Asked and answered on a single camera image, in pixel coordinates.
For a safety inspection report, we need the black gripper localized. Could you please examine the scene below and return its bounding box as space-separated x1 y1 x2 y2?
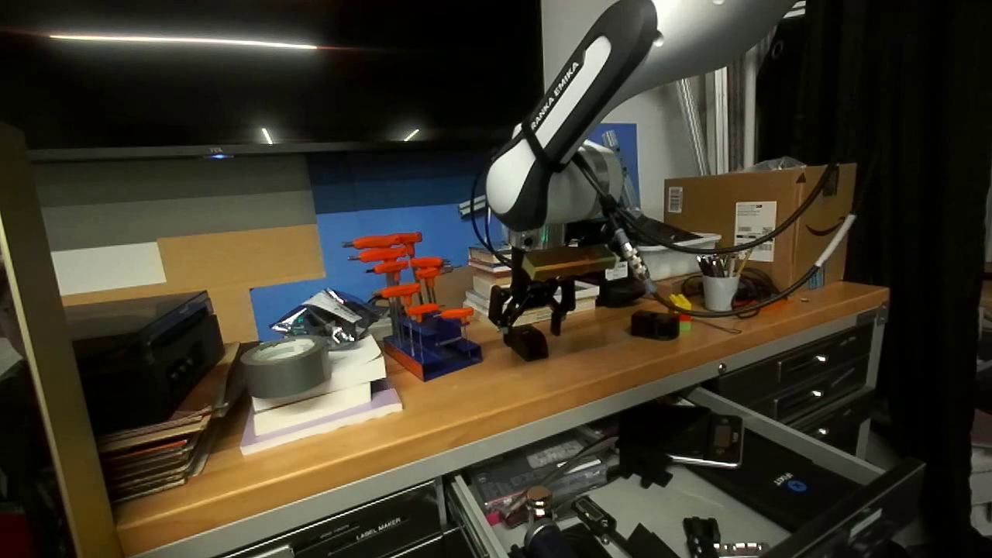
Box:
488 274 575 334

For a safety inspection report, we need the black block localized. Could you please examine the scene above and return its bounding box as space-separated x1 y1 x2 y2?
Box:
502 324 549 359
629 311 678 340

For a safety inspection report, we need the tool drawer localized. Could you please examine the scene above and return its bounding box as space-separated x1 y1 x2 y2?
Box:
450 390 924 558

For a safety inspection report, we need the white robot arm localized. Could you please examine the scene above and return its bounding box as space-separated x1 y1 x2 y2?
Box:
483 0 792 289

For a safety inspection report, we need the smartphone in drawer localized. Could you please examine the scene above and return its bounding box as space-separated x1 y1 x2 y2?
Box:
667 406 743 469

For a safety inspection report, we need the yellow red green lego stack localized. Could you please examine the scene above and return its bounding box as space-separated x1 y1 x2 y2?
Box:
667 290 695 338

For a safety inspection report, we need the white pen cup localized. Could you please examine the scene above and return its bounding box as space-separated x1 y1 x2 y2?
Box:
704 274 738 314

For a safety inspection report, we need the cardboard shipping box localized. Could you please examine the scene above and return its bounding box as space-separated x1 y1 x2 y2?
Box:
664 165 856 290

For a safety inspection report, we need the black printer box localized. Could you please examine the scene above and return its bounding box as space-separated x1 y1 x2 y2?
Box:
65 290 224 433

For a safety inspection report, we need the grey duct tape roll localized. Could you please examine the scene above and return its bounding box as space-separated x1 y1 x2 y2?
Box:
243 338 328 404

